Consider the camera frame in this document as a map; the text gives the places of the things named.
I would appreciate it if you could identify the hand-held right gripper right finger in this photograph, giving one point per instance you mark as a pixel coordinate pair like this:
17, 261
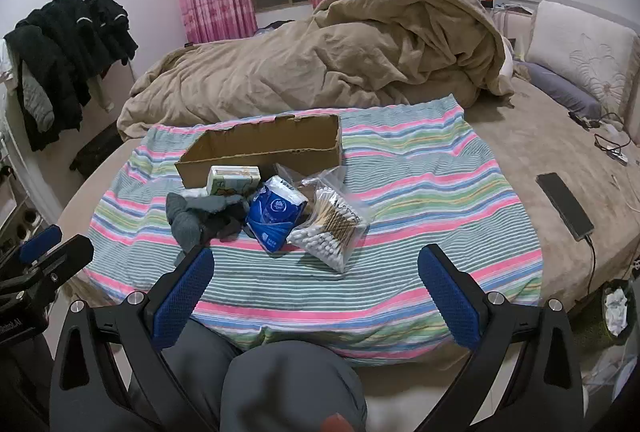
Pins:
447, 297

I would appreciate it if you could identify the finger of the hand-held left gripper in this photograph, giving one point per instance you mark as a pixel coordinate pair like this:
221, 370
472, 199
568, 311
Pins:
37, 243
67, 254

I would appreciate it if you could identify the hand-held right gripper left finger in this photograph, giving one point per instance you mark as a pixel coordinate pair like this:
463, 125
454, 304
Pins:
185, 292

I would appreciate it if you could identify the grey socks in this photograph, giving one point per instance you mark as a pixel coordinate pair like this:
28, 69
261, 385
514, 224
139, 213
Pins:
190, 222

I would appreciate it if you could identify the green yellow tissue pack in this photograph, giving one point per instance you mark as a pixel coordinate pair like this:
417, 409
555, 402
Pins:
232, 182

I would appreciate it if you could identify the blue tissue packet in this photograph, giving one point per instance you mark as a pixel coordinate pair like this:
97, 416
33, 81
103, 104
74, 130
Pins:
275, 212

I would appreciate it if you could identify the clear bag of cotton swabs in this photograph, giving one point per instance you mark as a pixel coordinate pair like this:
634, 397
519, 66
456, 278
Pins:
330, 222

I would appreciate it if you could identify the brown cardboard box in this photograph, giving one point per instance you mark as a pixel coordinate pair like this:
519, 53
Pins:
260, 142

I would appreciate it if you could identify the white storage rack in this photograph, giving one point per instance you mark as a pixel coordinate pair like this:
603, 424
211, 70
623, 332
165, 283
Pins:
12, 202

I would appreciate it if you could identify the striped pastel cloth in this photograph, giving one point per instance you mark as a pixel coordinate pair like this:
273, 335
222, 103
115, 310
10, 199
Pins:
400, 212

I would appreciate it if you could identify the dark wooden stool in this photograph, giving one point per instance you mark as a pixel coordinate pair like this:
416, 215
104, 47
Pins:
95, 146

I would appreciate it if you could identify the grey knit garment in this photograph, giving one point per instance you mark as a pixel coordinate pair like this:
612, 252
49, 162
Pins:
37, 104

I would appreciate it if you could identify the person's grey trousers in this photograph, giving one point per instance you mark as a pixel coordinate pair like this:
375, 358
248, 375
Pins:
295, 387

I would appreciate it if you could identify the black smartphone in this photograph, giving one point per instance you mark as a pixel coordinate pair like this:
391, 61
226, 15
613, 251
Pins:
565, 207

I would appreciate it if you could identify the dark waste bin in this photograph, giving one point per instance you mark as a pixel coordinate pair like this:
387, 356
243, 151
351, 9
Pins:
595, 322

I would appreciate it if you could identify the white garment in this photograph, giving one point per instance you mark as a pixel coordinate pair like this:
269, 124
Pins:
7, 61

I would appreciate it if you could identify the pile of black clothes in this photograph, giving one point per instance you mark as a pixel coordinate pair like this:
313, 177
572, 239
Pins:
65, 41

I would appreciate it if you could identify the white power strip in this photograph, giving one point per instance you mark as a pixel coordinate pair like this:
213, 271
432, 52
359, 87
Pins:
616, 155

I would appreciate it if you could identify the grey blue pillow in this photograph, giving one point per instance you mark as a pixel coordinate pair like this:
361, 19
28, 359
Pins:
560, 89

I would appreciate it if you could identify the beige duvet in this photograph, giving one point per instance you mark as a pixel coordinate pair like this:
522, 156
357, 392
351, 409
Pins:
325, 61

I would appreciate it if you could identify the white embroidered pillow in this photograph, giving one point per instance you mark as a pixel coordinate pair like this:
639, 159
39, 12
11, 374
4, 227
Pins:
585, 51

